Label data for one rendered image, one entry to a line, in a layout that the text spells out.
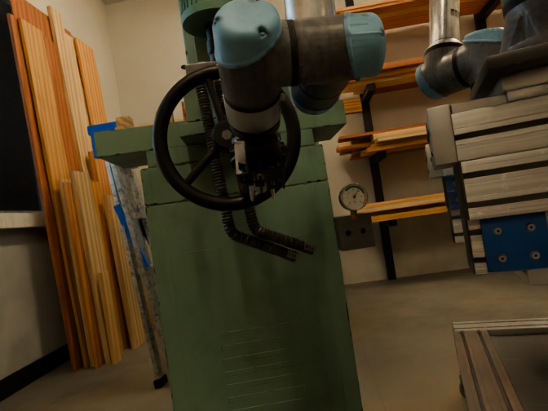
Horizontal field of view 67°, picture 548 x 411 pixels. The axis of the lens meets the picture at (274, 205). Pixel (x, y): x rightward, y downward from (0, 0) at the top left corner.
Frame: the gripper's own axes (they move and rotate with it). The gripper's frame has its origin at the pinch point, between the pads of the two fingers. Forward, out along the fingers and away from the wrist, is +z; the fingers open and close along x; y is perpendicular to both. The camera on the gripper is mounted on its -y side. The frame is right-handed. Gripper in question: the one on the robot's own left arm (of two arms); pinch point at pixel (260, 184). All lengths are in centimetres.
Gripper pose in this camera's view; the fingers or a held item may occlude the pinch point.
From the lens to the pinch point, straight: 75.5
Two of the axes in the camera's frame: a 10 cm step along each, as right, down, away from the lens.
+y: 1.2, 8.5, -5.1
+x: 9.9, -1.1, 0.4
